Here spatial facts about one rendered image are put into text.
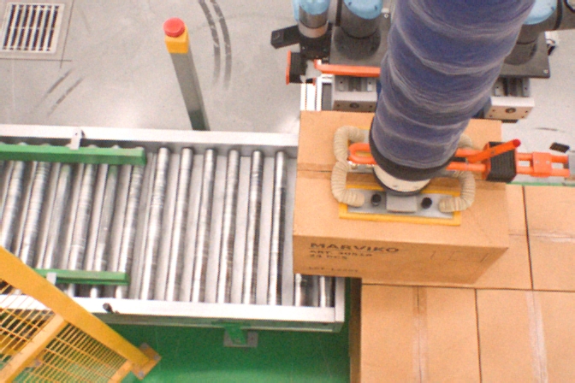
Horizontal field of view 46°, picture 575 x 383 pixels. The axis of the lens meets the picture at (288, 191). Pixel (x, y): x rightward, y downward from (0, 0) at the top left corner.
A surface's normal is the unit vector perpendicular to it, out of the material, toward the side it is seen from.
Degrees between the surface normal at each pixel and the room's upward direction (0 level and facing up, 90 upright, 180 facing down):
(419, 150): 73
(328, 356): 0
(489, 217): 0
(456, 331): 0
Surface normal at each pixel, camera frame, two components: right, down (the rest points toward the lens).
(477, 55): 0.12, 0.76
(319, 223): 0.00, -0.38
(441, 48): -0.40, 0.71
